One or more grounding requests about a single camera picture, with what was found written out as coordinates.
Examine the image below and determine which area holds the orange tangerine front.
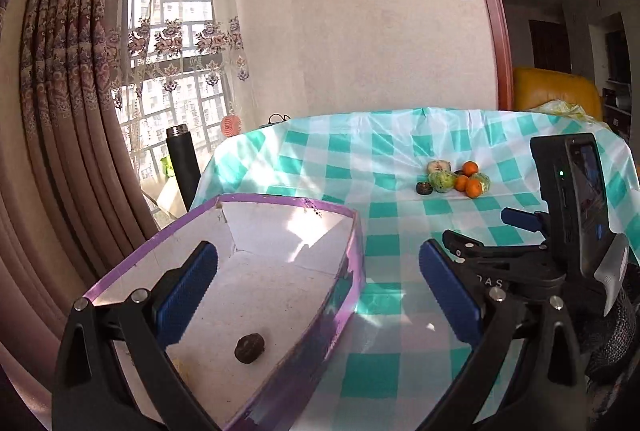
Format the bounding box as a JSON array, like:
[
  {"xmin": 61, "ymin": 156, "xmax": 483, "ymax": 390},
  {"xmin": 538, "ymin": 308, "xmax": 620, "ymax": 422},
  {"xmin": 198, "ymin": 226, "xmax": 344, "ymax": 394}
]
[{"xmin": 464, "ymin": 178, "xmax": 485, "ymax": 199}]

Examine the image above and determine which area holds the small pear half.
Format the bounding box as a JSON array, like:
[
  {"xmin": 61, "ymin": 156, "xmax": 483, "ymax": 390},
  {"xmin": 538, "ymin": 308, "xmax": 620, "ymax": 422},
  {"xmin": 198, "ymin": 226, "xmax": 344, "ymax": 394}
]
[{"xmin": 426, "ymin": 160, "xmax": 451, "ymax": 175}]

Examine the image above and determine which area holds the brown patterned drape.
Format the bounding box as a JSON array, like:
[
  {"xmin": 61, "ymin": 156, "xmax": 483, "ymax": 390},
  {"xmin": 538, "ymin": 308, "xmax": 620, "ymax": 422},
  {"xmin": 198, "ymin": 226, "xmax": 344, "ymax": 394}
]
[{"xmin": 1, "ymin": 0, "xmax": 157, "ymax": 413}]

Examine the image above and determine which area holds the operator hand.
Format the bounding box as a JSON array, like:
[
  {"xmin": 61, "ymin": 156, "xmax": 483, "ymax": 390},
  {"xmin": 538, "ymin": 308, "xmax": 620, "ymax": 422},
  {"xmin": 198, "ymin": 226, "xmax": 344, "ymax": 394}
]
[{"xmin": 584, "ymin": 290, "xmax": 639, "ymax": 430}]

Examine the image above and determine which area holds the yellow leather sofa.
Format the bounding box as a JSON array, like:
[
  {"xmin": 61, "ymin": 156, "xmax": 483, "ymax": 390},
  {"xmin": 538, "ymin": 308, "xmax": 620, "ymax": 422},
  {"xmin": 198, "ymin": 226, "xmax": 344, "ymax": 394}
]
[{"xmin": 513, "ymin": 67, "xmax": 603, "ymax": 121}]

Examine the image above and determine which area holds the floral lace curtain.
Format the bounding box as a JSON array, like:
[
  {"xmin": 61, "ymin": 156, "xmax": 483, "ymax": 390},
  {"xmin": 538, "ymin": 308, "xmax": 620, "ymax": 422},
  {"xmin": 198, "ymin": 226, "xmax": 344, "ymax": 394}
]
[{"xmin": 107, "ymin": 0, "xmax": 250, "ymax": 114}]

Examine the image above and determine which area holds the red wooden door frame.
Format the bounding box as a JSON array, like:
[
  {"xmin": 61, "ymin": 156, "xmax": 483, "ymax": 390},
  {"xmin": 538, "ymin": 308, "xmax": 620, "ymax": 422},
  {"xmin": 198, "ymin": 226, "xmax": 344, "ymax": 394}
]
[{"xmin": 485, "ymin": 0, "xmax": 514, "ymax": 110}]

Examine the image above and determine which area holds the green kiwi half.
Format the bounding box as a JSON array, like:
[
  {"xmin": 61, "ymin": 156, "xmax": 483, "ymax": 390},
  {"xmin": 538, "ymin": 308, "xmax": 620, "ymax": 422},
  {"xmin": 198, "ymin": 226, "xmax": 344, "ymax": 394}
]
[{"xmin": 428, "ymin": 170, "xmax": 458, "ymax": 194}]

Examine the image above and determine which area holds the pink round object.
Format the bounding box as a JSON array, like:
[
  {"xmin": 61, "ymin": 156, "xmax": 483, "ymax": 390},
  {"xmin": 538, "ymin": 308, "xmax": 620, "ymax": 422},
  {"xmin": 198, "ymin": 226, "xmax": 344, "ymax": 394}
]
[{"xmin": 220, "ymin": 114, "xmax": 242, "ymax": 138}]

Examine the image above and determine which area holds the green fruit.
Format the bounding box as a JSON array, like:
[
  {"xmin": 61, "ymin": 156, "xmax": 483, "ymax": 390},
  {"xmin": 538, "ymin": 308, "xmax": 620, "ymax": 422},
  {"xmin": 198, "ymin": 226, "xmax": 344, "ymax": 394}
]
[{"xmin": 471, "ymin": 172, "xmax": 491, "ymax": 192}]

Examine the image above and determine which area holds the orange tangerine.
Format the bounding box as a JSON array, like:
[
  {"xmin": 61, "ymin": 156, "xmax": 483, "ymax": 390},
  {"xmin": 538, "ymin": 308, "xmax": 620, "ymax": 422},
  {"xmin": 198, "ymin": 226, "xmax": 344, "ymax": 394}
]
[
  {"xmin": 464, "ymin": 178, "xmax": 485, "ymax": 199},
  {"xmin": 462, "ymin": 161, "xmax": 480, "ymax": 177},
  {"xmin": 454, "ymin": 175, "xmax": 469, "ymax": 192}
]

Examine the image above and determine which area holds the dark mangosteen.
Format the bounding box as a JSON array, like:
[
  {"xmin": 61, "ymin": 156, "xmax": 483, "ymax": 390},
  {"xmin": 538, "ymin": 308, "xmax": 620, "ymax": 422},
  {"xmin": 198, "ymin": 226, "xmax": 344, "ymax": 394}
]
[
  {"xmin": 416, "ymin": 182, "xmax": 433, "ymax": 196},
  {"xmin": 234, "ymin": 333, "xmax": 266, "ymax": 365}
]

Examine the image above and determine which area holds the orange tangerine back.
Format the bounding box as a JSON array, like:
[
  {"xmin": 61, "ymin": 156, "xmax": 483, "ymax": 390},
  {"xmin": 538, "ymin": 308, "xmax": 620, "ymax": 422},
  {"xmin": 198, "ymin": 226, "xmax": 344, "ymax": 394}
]
[{"xmin": 462, "ymin": 161, "xmax": 480, "ymax": 177}]

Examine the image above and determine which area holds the purple cardboard box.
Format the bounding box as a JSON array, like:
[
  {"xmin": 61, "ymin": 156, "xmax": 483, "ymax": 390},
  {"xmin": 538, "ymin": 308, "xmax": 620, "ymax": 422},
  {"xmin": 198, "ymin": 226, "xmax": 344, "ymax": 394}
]
[{"xmin": 87, "ymin": 194, "xmax": 364, "ymax": 430}]

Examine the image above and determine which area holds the window with white grille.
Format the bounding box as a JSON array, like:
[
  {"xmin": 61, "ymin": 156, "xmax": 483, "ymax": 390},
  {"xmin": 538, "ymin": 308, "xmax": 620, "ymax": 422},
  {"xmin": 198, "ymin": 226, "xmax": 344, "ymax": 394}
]
[{"xmin": 117, "ymin": 0, "xmax": 230, "ymax": 219}]

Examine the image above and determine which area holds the teal checkered tablecloth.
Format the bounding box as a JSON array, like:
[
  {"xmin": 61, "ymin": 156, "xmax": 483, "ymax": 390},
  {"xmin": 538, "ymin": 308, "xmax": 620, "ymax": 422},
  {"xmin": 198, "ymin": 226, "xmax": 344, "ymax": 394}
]
[{"xmin": 195, "ymin": 108, "xmax": 639, "ymax": 430}]

